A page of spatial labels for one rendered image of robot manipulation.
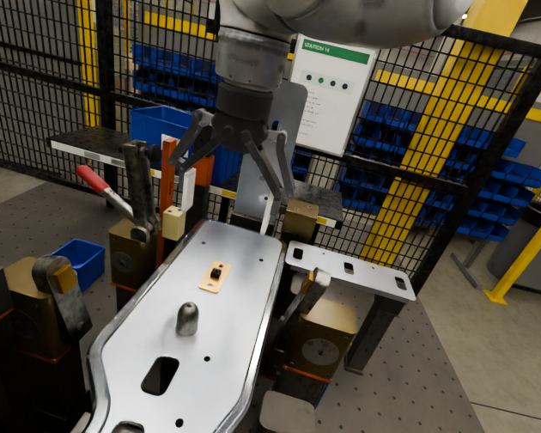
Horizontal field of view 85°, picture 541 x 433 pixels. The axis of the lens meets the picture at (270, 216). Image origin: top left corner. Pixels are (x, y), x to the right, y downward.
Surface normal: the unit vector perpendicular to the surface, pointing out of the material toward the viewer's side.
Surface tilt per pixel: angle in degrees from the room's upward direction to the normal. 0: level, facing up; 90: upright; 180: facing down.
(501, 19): 90
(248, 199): 90
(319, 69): 90
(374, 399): 0
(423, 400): 0
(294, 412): 0
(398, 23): 144
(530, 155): 90
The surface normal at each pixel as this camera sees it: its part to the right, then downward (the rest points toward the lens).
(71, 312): 0.98, 0.09
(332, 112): -0.18, 0.43
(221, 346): 0.22, -0.86
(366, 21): -0.58, 0.81
